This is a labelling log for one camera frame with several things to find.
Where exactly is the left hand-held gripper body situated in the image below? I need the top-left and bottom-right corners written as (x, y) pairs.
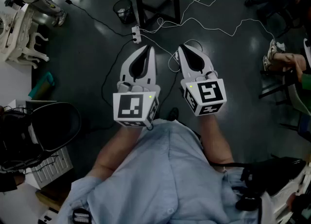
top-left (112, 81), bottom-right (161, 128)

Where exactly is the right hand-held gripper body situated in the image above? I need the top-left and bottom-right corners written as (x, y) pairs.
top-left (180, 70), bottom-right (228, 117)

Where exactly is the person's left forearm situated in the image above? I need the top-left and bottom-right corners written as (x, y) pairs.
top-left (85, 123), bottom-right (145, 181)

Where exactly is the person's right forearm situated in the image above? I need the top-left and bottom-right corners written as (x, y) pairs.
top-left (198, 113), bottom-right (235, 168)

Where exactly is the white power strip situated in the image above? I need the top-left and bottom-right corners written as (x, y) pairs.
top-left (131, 25), bottom-right (142, 44)

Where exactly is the person's black shoe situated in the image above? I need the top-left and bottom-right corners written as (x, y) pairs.
top-left (167, 107), bottom-right (180, 121)

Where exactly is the black mesh wastebasket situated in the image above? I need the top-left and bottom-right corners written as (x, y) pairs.
top-left (113, 0), bottom-right (136, 24)

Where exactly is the black office chair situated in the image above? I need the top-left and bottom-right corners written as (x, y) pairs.
top-left (30, 101), bottom-right (82, 153)

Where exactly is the person's light blue shirt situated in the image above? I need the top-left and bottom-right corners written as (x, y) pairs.
top-left (55, 118), bottom-right (277, 224)

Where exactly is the teal rolled mat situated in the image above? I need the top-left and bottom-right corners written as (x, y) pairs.
top-left (28, 71), bottom-right (55, 100)

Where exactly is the black harness pack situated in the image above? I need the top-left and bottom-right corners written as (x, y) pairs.
top-left (210, 156), bottom-right (307, 212)

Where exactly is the white carved dressing table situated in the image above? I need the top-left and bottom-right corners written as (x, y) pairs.
top-left (0, 6), bottom-right (51, 69)

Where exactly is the black equipment pile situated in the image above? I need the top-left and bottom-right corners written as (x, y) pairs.
top-left (0, 106), bottom-right (43, 174)

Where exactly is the black striped clip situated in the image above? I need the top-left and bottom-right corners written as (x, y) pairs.
top-left (72, 207), bottom-right (92, 224)

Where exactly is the black floor cable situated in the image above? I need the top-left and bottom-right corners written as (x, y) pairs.
top-left (101, 38), bottom-right (136, 131)

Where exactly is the long white cable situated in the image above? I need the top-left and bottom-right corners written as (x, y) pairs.
top-left (139, 17), bottom-right (286, 51)

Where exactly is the black power cable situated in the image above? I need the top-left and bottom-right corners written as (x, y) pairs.
top-left (54, 0), bottom-right (134, 38)

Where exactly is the grey chair black frame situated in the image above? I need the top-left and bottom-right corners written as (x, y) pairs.
top-left (259, 69), bottom-right (311, 143)

